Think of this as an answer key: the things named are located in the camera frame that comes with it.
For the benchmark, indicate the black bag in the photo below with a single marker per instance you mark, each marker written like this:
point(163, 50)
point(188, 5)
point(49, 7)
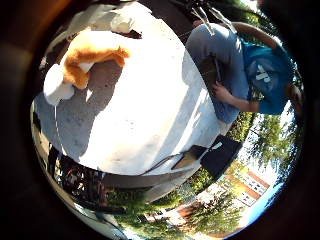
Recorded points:
point(221, 155)

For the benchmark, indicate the orange fox plush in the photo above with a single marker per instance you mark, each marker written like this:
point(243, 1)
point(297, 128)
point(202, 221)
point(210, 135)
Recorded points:
point(90, 50)

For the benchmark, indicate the white metal leg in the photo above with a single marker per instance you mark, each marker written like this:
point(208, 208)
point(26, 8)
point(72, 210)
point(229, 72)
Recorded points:
point(224, 19)
point(204, 20)

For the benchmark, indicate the brick building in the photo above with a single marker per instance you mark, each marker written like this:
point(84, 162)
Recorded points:
point(251, 188)

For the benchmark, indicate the green hedge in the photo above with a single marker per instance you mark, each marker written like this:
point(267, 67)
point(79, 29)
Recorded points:
point(203, 178)

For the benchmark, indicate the person in blue shirt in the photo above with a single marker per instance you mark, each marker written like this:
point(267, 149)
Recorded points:
point(230, 66)

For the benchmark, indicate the black equipment pile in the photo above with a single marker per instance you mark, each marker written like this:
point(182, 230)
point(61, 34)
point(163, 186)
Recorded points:
point(80, 180)

